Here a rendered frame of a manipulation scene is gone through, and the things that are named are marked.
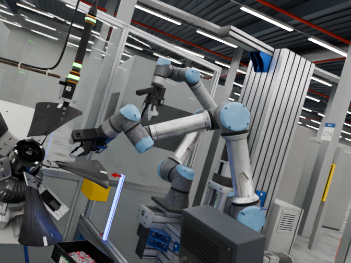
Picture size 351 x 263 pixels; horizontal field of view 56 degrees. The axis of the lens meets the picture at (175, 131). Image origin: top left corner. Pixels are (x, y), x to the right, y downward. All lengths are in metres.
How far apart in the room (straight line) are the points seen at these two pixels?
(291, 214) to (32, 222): 1.33
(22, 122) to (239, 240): 1.24
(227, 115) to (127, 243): 1.59
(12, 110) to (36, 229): 0.71
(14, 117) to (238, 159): 1.10
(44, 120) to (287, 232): 1.41
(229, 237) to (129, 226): 1.70
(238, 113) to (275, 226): 0.82
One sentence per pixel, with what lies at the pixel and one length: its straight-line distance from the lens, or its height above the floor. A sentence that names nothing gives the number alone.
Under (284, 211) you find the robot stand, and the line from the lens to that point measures 1.95.
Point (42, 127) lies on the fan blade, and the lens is 1.54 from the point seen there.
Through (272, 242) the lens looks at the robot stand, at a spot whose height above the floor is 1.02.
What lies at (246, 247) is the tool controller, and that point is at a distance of 0.94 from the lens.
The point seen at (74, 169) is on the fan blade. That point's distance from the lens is 1.46.
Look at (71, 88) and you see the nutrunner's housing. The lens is 1.43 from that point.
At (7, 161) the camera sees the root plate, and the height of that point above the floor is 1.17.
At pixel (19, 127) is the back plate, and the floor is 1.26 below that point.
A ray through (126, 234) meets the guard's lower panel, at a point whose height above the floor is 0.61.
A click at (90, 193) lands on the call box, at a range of 1.82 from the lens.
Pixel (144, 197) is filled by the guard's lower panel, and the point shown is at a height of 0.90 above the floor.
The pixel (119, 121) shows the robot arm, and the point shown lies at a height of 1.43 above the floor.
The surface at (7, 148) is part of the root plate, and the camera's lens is 1.47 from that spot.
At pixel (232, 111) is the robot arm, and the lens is 1.32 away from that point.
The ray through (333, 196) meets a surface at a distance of 8.71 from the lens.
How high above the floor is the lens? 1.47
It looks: level
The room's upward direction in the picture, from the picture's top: 16 degrees clockwise
